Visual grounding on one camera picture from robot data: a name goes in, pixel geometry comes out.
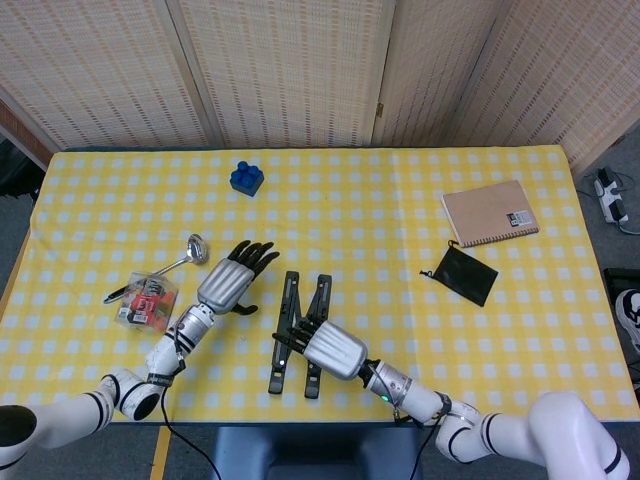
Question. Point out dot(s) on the white power strip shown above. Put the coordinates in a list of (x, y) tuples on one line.
[(607, 192)]

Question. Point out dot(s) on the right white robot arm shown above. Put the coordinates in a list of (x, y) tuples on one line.
[(550, 425)]

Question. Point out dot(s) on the blue toy building block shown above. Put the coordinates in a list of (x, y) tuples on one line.
[(246, 180)]

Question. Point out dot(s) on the black folding laptop stand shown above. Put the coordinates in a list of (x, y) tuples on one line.
[(291, 300)]

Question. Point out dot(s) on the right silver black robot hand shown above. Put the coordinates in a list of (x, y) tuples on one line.
[(335, 350)]

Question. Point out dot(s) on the woven rattan folding screen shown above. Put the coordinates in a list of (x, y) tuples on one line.
[(300, 75)]

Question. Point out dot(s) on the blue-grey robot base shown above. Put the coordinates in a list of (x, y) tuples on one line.
[(315, 450)]

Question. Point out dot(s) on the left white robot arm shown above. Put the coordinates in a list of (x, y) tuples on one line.
[(125, 395)]

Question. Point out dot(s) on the white black sneaker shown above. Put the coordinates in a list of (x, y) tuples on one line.
[(631, 310)]

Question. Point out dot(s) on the clear plastic box red contents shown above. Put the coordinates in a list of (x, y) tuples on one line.
[(145, 302)]

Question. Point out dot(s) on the brown spiral notebook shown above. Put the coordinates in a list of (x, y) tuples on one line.
[(490, 212)]

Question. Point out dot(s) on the yellow floor tape strip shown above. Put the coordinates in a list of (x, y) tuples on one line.
[(161, 452)]

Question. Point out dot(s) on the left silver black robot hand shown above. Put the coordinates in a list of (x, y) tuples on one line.
[(225, 285)]

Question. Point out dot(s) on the brass screen hinge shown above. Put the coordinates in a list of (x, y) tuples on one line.
[(380, 110)]

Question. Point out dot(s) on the dark object beside table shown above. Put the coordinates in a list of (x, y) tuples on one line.
[(15, 170)]

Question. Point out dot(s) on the yellow checkered tablecloth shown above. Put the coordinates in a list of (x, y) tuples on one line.
[(375, 225)]

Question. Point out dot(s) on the black flat box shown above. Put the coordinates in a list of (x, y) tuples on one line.
[(620, 280)]

